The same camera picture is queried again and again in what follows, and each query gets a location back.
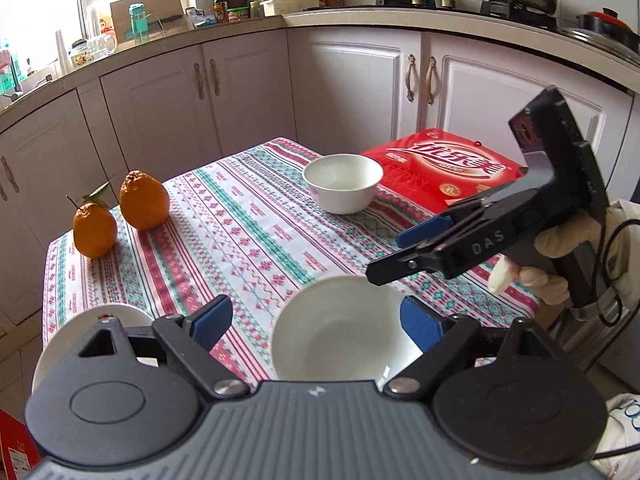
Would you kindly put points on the gas stove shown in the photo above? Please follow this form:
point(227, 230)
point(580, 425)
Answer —
point(450, 7)

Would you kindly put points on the glass jar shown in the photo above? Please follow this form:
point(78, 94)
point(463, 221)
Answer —
point(80, 55)

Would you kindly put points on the teal water bottle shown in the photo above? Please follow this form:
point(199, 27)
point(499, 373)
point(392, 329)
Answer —
point(139, 25)

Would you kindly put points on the orange with green leaves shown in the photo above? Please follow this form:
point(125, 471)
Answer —
point(95, 230)

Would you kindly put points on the large pear-shaped orange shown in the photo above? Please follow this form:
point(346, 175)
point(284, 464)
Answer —
point(145, 200)

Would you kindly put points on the white kitchen cabinet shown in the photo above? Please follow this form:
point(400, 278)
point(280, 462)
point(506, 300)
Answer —
point(340, 90)

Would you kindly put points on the deep white bowl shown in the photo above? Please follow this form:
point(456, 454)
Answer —
point(345, 195)

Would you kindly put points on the dark sauce bottle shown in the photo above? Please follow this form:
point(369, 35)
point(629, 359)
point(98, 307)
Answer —
point(220, 7)

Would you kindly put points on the patterned tablecloth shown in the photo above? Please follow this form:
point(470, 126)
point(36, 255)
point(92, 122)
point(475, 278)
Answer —
point(240, 240)

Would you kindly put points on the person's right hand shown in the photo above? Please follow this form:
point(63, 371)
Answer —
point(565, 240)

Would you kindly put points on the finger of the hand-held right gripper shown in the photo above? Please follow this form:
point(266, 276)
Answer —
point(400, 267)
point(425, 232)

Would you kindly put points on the white printed clothing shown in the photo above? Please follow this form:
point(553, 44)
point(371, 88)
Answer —
point(625, 420)

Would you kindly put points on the flat cardboard box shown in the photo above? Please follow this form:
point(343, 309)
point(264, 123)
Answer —
point(160, 7)

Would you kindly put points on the large white fruit-print plate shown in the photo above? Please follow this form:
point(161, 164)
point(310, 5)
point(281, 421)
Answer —
point(60, 345)

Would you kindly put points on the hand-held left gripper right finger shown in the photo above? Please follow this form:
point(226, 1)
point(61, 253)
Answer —
point(420, 325)

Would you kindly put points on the glass mug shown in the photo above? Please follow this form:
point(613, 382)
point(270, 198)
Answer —
point(102, 45)

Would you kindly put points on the red plastic packet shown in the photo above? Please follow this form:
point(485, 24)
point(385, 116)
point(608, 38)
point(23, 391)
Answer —
point(440, 170)

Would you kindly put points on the white plastic tub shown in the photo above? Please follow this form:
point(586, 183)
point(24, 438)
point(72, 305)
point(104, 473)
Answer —
point(290, 6)

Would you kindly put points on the black pot with red lid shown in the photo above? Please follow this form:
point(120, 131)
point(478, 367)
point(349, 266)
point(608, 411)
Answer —
point(610, 30)

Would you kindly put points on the red carton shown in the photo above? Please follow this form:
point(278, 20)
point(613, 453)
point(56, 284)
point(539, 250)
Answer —
point(15, 450)

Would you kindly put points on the kitchen countertop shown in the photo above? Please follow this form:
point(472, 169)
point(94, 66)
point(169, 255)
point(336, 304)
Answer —
point(150, 45)

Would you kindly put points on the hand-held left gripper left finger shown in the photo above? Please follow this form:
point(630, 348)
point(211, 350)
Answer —
point(215, 322)

